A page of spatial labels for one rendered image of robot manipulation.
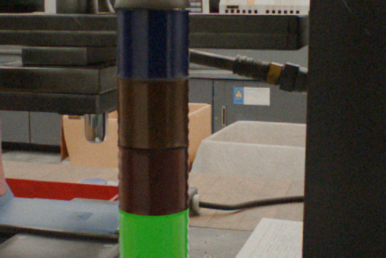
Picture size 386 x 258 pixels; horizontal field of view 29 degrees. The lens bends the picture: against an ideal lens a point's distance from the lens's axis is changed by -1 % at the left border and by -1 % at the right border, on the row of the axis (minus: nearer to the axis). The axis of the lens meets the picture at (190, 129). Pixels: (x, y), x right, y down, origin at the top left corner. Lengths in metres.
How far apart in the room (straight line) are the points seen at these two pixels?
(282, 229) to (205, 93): 4.37
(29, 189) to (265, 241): 0.32
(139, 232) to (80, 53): 0.26
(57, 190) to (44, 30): 0.39
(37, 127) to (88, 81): 5.32
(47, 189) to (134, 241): 0.62
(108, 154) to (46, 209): 2.31
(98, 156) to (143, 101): 2.70
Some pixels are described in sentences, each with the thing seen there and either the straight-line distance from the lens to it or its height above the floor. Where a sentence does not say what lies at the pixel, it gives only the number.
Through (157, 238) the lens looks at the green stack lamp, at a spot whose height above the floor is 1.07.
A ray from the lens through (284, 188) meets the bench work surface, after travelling 1.20.
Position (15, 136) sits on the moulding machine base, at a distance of 6.02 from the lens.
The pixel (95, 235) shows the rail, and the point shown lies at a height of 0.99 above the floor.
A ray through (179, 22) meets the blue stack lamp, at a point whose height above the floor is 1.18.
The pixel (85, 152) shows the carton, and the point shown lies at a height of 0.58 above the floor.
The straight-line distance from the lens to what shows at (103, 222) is 0.70.
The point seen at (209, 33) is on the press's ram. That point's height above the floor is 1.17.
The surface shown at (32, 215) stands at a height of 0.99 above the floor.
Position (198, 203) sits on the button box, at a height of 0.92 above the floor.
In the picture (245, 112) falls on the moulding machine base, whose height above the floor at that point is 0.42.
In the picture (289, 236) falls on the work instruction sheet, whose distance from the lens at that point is 0.95.
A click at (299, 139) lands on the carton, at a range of 3.42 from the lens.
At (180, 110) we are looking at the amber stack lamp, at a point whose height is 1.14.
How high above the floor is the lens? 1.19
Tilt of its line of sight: 10 degrees down
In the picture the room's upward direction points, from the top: straight up
